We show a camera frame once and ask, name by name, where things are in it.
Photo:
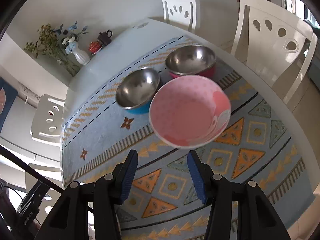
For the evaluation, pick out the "white chair right side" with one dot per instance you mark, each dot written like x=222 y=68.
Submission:
x=276 y=38

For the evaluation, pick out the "white ribbed vase with flowers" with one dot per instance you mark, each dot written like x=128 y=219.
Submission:
x=69 y=41

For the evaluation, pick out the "white chair near left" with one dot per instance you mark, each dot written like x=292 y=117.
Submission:
x=48 y=201

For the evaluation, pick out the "magenta steel bowl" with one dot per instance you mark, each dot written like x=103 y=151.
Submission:
x=191 y=60

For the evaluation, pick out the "white chair far end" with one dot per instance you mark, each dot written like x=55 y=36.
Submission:
x=184 y=14

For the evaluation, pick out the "blue patterned table mat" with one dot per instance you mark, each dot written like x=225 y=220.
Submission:
x=163 y=203

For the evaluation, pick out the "blue steel bowl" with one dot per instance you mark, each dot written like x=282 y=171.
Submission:
x=136 y=91

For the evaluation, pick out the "blue and pink wall hanging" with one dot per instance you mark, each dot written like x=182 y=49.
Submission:
x=7 y=97

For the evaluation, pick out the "red lidded sugar bowl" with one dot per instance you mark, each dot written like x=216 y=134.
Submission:
x=94 y=47

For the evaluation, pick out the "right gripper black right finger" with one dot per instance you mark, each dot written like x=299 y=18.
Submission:
x=257 y=218

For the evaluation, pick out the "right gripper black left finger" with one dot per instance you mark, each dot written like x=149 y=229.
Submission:
x=68 y=218

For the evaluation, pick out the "dark brown teapot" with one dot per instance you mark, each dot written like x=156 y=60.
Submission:
x=105 y=37

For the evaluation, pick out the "white chair far left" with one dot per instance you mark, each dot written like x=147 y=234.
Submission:
x=47 y=122

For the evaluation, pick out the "pink ceramic bowl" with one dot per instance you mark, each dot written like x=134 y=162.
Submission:
x=189 y=111

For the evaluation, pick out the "white chair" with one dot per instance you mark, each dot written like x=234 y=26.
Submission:
x=276 y=38
x=48 y=201
x=47 y=122

